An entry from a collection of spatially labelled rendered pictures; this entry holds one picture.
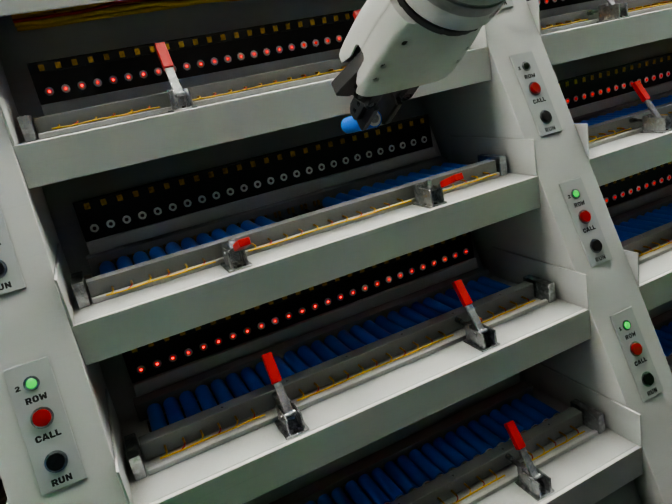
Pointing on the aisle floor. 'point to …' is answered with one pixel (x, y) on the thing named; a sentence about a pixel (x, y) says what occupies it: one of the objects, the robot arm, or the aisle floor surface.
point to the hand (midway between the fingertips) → (375, 104)
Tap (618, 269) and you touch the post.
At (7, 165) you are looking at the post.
